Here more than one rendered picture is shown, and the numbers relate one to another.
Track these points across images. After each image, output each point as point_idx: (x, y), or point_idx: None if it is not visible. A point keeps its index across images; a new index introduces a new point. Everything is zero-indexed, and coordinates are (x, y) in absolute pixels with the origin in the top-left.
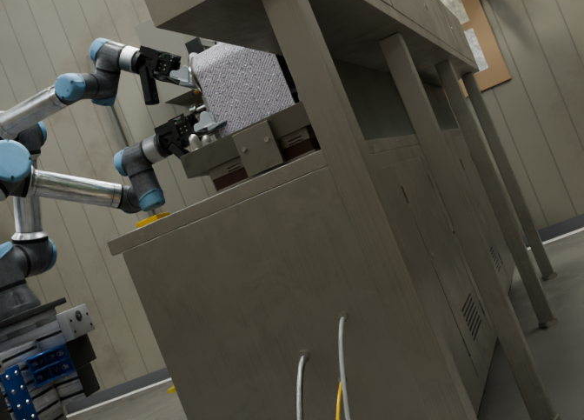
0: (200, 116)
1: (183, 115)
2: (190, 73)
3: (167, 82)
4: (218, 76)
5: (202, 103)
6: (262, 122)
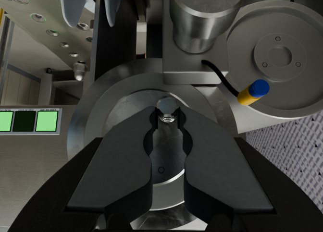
0: (61, 6)
1: None
2: (67, 144)
3: (118, 230)
4: None
5: (184, 44)
6: (36, 41)
